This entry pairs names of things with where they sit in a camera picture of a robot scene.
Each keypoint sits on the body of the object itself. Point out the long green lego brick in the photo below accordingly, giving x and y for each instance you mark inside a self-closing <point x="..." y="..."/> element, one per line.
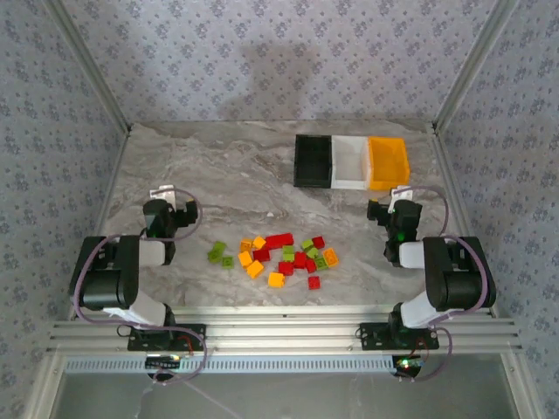
<point x="217" y="252"/>

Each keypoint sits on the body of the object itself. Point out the yellow plastic bin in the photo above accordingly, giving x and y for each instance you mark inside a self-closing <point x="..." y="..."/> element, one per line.
<point x="388" y="161"/>

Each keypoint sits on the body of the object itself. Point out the white plastic bin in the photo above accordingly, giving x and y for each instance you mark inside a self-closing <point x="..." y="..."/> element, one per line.
<point x="347" y="161"/>

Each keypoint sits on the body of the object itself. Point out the long yellow lego brick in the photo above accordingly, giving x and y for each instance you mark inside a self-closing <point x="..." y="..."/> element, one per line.
<point x="330" y="256"/>

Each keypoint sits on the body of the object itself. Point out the red lego brick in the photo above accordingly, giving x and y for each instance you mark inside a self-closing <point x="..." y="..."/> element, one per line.
<point x="286" y="267"/>
<point x="286" y="238"/>
<point x="318" y="242"/>
<point x="260" y="255"/>
<point x="299" y="259"/>
<point x="310" y="265"/>
<point x="272" y="242"/>
<point x="313" y="282"/>

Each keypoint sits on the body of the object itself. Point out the black plastic bin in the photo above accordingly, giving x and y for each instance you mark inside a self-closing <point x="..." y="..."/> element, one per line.
<point x="311" y="161"/>

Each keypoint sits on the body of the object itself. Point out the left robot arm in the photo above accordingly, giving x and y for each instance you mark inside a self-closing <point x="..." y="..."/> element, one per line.
<point x="109" y="279"/>

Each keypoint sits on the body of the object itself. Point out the left controller circuit board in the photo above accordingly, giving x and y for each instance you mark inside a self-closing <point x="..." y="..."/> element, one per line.
<point x="163" y="362"/>

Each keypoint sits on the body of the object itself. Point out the controller circuit board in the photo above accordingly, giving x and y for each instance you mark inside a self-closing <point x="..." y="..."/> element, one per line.
<point x="407" y="366"/>
<point x="163" y="362"/>

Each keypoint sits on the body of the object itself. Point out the right controller circuit board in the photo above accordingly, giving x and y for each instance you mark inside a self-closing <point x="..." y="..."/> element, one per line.
<point x="407" y="366"/>

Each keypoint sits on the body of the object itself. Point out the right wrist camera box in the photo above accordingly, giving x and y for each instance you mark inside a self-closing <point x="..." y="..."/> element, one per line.
<point x="402" y="192"/>

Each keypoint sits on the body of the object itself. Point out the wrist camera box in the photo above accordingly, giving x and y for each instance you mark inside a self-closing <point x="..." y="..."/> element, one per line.
<point x="402" y="192"/>
<point x="162" y="192"/>

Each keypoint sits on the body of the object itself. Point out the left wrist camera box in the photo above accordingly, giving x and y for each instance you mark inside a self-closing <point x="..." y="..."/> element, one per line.
<point x="162" y="192"/>

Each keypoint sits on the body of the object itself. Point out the aluminium table side rail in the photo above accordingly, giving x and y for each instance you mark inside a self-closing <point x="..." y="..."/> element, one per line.
<point x="109" y="196"/>
<point x="450" y="174"/>

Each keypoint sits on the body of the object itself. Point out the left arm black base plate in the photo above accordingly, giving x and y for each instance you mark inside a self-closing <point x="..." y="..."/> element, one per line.
<point x="200" y="328"/>

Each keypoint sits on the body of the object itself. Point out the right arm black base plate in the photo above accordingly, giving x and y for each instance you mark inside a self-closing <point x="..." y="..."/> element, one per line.
<point x="371" y="338"/>

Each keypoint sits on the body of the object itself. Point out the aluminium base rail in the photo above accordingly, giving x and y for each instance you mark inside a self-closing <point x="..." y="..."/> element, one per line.
<point x="284" y="336"/>

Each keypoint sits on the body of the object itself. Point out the aluminium frame post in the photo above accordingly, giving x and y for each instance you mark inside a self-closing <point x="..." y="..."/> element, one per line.
<point x="471" y="65"/>
<point x="92" y="65"/>

